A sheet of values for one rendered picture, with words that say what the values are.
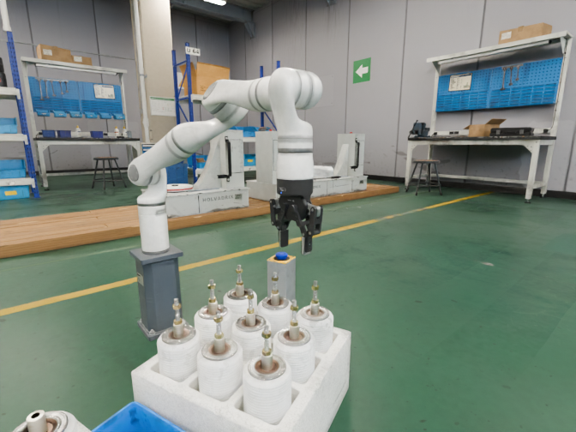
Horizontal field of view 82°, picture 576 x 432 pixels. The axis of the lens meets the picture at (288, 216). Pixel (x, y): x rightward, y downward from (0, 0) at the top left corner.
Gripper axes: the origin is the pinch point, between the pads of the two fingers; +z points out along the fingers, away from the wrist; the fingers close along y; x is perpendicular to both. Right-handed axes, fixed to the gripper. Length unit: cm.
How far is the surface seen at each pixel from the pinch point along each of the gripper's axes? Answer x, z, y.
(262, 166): 171, 3, -228
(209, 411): -21.2, 29.4, -1.3
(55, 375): -40, 47, -62
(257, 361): -11.6, 21.6, 1.6
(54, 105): 50, -80, -607
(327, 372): 3.7, 29.3, 6.8
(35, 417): -46, 20, -8
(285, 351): -4.4, 22.8, 1.8
